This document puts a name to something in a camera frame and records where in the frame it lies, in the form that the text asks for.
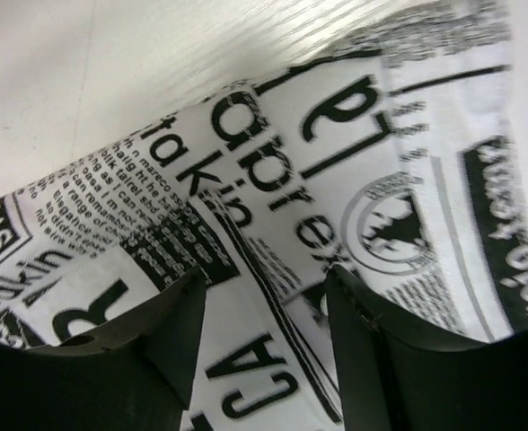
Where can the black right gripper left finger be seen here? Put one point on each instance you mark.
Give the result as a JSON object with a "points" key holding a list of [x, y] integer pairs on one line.
{"points": [[134, 372]]}

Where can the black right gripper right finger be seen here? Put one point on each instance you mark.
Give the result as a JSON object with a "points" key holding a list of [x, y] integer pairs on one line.
{"points": [[397, 371]]}

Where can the newspaper print trousers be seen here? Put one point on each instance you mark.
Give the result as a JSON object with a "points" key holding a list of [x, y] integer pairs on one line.
{"points": [[387, 154]]}

